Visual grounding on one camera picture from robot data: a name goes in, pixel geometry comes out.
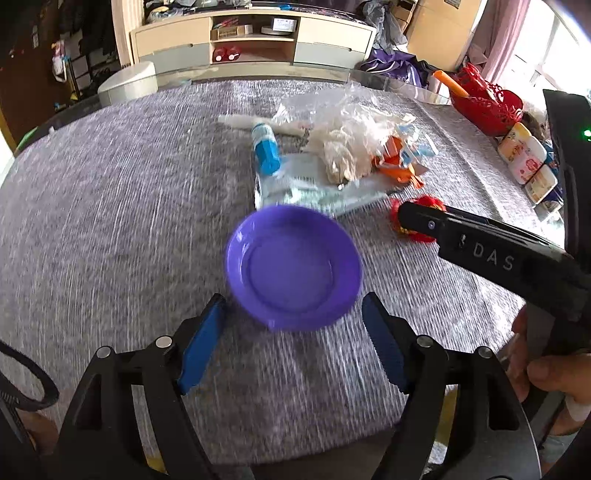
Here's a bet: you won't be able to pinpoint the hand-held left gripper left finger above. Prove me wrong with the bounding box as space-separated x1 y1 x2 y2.
52 293 250 480

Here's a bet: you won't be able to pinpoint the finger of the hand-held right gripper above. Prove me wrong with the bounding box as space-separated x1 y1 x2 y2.
397 201 448 243

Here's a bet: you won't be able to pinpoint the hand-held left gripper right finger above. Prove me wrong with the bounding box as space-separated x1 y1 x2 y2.
361 292 542 480

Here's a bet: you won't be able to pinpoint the red tasselled ornament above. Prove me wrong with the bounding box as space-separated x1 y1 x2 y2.
389 195 446 244

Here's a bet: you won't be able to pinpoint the white paper tube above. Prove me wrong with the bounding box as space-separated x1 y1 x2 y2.
218 114 308 138

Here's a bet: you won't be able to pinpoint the person's right hand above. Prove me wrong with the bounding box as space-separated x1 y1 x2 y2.
510 305 591 435

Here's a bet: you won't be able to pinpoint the orange snack wrapper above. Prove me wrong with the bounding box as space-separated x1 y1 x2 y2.
372 134 430 189

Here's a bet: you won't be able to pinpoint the blue white wrapper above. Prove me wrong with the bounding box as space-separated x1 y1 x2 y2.
390 113 439 167

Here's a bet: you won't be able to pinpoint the crumpled beige tissue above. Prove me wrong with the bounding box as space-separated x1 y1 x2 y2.
307 129 375 183

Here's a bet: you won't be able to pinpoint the purple plastic bowl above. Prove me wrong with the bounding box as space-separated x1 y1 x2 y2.
225 205 364 332

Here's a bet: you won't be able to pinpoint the red openwork basket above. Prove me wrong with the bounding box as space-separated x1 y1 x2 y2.
450 62 525 138

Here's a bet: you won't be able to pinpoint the clear flat plastic packet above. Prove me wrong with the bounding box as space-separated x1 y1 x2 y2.
254 154 391 217

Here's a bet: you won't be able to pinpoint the grey woven tablecloth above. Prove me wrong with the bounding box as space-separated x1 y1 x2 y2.
0 78 566 467

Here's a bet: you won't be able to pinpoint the clear plastic bag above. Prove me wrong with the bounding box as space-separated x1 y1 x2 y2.
272 83 416 153

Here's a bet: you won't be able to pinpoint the purple cloth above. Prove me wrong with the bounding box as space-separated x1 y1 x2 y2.
360 48 439 88

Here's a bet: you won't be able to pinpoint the small blue labelled bottle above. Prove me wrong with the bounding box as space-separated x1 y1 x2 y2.
250 124 282 175

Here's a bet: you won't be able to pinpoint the large cardboard box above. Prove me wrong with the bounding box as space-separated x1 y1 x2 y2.
406 0 488 72

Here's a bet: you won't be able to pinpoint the grey plastic bag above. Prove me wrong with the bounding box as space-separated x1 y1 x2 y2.
365 0 407 51

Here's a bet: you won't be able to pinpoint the pink curtain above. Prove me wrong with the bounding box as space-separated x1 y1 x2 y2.
492 0 557 81

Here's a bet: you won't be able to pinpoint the brown box in cabinet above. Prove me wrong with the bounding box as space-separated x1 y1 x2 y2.
211 24 254 40

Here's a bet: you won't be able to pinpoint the white round stool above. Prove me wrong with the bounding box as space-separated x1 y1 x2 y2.
98 61 157 107

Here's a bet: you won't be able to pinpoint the beige television cabinet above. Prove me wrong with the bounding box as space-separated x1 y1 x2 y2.
130 10 377 84

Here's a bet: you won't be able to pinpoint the white hanging bag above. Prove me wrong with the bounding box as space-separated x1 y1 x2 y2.
52 41 70 83

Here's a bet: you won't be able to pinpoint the black hanging coats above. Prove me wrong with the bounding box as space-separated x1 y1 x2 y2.
60 0 116 63

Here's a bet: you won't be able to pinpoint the orange plastic handle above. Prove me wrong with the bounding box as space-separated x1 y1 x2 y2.
433 70 469 97

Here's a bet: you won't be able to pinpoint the black cable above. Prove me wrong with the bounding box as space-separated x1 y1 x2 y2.
0 342 61 412

